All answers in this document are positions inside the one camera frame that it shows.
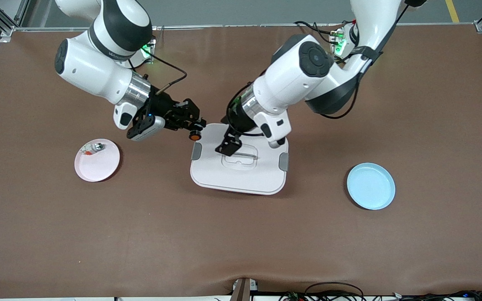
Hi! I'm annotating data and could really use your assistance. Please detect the white pink lunch box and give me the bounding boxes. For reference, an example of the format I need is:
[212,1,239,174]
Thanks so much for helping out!
[190,122,290,196]

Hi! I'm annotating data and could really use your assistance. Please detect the white base with green light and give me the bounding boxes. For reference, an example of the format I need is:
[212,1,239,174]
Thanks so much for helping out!
[138,36,157,65]
[329,23,356,57]

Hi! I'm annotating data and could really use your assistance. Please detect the white round plate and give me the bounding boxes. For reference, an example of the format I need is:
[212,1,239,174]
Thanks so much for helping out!
[74,138,121,183]

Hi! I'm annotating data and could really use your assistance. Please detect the brown table mat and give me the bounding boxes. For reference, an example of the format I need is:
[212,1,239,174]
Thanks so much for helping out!
[0,25,482,298]

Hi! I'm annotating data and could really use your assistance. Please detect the light blue round plate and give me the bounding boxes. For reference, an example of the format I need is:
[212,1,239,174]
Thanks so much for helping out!
[346,163,396,210]

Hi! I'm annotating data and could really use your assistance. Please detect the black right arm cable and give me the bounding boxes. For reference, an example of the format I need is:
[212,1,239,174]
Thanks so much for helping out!
[143,44,188,94]

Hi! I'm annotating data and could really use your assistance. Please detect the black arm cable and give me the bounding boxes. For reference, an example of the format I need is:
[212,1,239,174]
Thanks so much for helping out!
[143,44,188,94]
[320,4,409,120]

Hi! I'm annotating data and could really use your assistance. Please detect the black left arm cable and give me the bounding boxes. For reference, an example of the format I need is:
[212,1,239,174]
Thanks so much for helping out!
[320,4,409,120]

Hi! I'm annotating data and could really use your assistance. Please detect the black thin base wires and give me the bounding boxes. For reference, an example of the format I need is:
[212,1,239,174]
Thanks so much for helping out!
[295,20,352,42]

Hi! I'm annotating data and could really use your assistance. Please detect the metal table edge bracket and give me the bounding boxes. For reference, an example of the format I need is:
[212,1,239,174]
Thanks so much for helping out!
[229,277,259,301]

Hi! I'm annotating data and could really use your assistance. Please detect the black looped floor cable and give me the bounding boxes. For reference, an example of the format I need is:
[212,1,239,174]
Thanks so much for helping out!
[304,282,365,301]

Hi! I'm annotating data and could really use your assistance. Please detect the black floor cable bundle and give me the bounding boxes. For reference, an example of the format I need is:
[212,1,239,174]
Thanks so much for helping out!
[392,289,482,301]

